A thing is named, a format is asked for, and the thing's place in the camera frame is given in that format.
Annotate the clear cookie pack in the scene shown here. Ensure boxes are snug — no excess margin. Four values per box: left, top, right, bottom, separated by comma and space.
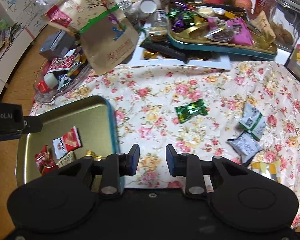
146, 29, 169, 43

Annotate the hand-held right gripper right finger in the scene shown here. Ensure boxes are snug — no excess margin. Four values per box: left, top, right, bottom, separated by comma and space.
166, 144, 254, 197

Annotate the grey cardboard box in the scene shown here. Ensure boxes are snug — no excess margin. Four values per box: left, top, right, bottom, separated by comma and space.
39, 31, 75, 60

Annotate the brown paper snack packet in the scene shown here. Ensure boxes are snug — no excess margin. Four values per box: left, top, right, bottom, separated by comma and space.
250, 10, 276, 44

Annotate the yellow silver candy wrapper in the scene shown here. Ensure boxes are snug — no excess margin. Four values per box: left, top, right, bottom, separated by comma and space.
251, 160, 282, 180

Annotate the pink snack packet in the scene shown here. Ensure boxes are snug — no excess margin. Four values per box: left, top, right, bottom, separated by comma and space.
207, 16, 254, 47

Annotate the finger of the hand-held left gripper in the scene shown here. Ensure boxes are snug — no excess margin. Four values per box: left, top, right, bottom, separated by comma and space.
22, 116, 43, 133

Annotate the large red candy packet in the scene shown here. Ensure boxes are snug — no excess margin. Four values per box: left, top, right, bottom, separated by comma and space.
34, 145, 57, 176

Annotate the clear glass plate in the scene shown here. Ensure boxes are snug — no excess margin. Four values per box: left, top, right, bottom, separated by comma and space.
33, 60, 95, 104

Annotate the clear dark dried-fruit packet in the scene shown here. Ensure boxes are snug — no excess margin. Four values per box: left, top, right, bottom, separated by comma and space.
205, 26, 235, 42

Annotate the large clear jar with nuts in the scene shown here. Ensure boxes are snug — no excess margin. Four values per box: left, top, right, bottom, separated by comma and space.
269, 0, 300, 53

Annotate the gold tin tray with snacks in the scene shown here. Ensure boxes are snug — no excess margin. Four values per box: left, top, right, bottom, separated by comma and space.
165, 1, 278, 61

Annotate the small gold candy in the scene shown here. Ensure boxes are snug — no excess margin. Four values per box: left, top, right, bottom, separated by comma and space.
85, 149, 105, 161

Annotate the clear glass jar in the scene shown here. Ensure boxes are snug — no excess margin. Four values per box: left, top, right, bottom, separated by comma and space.
116, 0, 133, 15

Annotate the white bottle with red cap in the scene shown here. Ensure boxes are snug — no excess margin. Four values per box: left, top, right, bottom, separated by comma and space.
36, 71, 59, 93

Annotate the purple foil candy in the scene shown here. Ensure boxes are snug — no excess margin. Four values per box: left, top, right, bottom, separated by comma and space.
171, 15, 188, 32

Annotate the white lidded jar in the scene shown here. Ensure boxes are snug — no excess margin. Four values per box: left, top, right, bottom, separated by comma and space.
139, 0, 157, 18

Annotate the white low cabinet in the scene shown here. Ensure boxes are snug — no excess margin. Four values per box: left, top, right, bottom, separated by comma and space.
0, 24, 35, 103

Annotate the white green snack packet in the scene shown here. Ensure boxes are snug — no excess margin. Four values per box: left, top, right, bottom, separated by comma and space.
239, 102, 266, 141

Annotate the white rectangular plate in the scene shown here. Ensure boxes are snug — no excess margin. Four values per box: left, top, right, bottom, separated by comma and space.
130, 17, 232, 71

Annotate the red white snack packet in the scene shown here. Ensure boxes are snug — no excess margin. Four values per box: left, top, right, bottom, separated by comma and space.
52, 126, 83, 160

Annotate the white black-text snack packet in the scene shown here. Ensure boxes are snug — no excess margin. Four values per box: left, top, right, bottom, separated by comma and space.
226, 132, 263, 165

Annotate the black snack bar packet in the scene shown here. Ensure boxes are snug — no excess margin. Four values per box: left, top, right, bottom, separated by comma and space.
139, 41, 188, 63

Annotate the brown tree-print paper bag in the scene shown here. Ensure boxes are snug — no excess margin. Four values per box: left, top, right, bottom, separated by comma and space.
41, 0, 140, 76

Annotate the green foil candy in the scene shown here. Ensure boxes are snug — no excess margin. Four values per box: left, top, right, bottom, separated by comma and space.
175, 98, 207, 124

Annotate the clear plastic cookie jar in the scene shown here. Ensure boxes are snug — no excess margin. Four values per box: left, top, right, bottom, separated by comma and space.
150, 9, 168, 32

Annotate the gold patterned snack packet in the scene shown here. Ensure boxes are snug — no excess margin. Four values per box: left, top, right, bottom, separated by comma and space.
56, 151, 75, 168

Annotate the floral tablecloth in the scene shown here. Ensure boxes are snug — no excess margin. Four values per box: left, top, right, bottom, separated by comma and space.
29, 61, 300, 229

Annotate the red patterned snack packet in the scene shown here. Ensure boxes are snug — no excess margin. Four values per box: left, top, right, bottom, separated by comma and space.
48, 55, 78, 72

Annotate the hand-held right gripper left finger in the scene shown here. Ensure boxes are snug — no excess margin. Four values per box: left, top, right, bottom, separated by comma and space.
54, 144, 140, 196

